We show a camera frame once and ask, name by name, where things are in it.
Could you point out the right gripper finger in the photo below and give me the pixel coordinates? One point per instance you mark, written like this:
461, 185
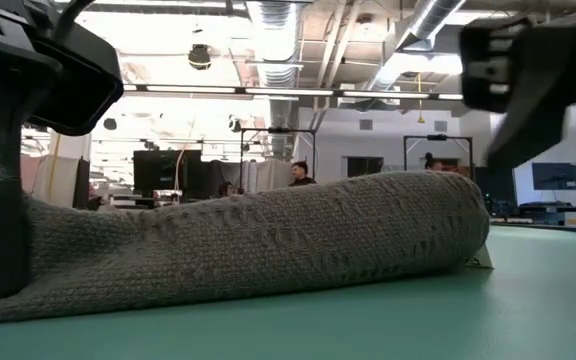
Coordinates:
543, 90

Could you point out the grey knitted towel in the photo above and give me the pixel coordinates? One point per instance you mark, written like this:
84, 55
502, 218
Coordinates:
268, 240

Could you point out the dark monitor on arm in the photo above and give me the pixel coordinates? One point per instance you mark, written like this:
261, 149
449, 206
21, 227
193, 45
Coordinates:
555, 176

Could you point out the ceiling light strip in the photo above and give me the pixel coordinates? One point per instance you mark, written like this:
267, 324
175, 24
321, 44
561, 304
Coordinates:
130, 87
450, 96
288, 92
190, 89
385, 94

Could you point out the yellow hanging pendant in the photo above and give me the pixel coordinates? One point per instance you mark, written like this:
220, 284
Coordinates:
420, 120

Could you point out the pink fabric partition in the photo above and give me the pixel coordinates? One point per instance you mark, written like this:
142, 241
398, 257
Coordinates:
58, 180

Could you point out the black upright panel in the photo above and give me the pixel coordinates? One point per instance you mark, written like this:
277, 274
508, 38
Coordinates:
81, 185

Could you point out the person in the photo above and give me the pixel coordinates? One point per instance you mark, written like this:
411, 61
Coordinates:
302, 175
434, 164
226, 189

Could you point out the dark desk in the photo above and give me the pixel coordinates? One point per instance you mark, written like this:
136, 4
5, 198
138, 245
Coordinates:
548, 210

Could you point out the small black ceiling fixture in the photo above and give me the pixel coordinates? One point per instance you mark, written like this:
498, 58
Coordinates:
234, 125
110, 124

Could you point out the dark door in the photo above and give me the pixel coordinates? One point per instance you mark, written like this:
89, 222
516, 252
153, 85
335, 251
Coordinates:
365, 167

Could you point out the large black monitor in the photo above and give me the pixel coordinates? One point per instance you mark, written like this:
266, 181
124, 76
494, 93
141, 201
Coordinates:
165, 172

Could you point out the black ceiling dome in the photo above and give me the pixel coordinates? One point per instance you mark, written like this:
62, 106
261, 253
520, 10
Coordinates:
199, 57

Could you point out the white fabric partition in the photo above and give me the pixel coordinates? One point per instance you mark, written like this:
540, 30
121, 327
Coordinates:
268, 175

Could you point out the teal table mat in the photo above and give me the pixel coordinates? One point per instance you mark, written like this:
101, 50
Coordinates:
418, 320

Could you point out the slim smooth silver duct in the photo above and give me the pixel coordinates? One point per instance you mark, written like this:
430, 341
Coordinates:
428, 20

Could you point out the square wall vent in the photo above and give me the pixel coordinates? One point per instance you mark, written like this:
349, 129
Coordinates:
440, 126
366, 125

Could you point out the black metal gantry frame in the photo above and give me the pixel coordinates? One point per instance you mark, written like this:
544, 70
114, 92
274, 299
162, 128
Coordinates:
278, 130
438, 137

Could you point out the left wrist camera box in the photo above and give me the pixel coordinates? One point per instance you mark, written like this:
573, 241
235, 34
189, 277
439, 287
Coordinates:
78, 85

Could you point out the black table frame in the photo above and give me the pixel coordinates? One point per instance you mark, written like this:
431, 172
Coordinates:
543, 227

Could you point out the wide ribbed silver duct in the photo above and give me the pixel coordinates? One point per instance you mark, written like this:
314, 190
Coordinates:
273, 40

